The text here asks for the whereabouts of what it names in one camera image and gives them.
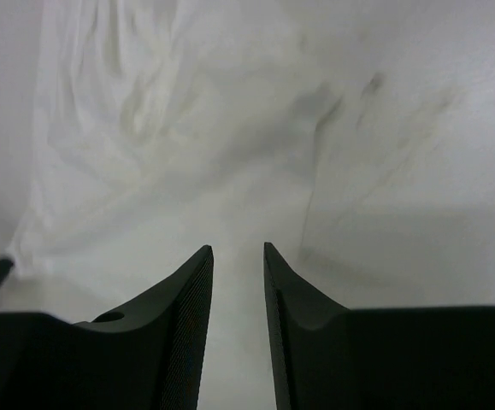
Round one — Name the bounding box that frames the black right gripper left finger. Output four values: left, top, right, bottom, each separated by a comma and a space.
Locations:
0, 245, 214, 409

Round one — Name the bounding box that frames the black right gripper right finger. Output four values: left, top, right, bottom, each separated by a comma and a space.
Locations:
263, 243, 495, 409

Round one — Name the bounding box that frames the white tank top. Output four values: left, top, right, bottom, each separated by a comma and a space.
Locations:
9, 1, 340, 301

